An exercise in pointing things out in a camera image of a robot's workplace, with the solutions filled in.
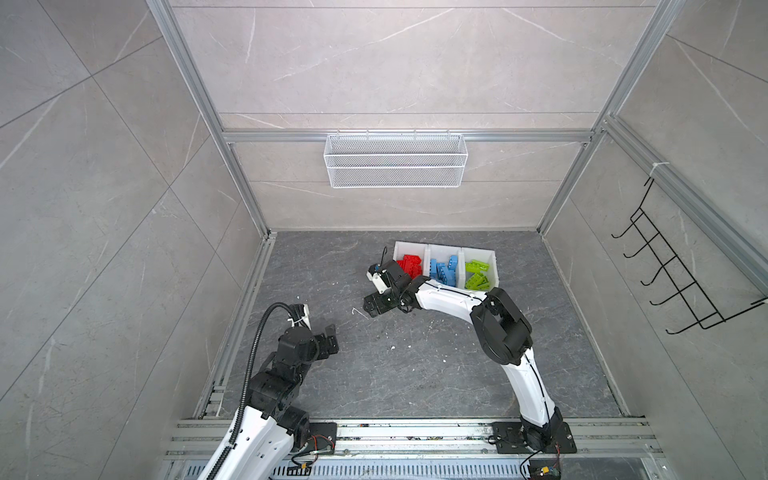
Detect red lego brick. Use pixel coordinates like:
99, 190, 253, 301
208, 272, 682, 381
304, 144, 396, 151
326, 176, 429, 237
403, 254, 423, 279

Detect green lego brick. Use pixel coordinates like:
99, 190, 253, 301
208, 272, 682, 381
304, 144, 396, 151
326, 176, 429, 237
465, 259, 490, 274
465, 272, 491, 291

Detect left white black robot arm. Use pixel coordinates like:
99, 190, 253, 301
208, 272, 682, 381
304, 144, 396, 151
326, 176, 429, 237
200, 323, 339, 479

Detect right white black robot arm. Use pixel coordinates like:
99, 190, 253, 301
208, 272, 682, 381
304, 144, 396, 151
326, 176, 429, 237
363, 260, 563, 451

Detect white left plastic bin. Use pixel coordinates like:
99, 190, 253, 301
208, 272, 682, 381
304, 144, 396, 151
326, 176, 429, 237
393, 241, 430, 279

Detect white plastic bin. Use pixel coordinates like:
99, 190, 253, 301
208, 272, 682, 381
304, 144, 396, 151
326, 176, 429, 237
457, 247, 499, 291
393, 241, 430, 279
425, 244, 466, 288

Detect white middle plastic bin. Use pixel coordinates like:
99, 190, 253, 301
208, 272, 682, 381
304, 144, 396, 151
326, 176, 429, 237
425, 244, 466, 288

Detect white right plastic bin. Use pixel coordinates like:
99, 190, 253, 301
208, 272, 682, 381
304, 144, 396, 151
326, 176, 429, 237
457, 247, 499, 291

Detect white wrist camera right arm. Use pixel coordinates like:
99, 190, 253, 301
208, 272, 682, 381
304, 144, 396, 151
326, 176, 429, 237
366, 271, 391, 295

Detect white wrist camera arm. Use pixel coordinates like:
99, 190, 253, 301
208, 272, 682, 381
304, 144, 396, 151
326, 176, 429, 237
290, 304, 311, 329
366, 271, 391, 295

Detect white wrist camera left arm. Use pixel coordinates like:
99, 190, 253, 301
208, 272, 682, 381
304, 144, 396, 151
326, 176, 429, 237
290, 304, 311, 329

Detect black corrugated cable hose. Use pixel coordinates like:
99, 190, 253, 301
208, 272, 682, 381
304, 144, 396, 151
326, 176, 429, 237
206, 301, 301, 475

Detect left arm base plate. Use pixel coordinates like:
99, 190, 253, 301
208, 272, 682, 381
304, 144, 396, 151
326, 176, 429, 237
291, 420, 338, 454

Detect white wire mesh basket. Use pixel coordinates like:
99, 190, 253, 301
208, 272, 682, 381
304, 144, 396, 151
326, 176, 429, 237
323, 133, 469, 189

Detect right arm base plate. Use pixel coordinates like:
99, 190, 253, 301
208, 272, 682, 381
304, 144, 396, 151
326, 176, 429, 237
487, 422, 578, 454

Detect black wire hook rack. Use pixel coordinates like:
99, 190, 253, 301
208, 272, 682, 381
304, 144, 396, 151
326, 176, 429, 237
611, 178, 767, 336

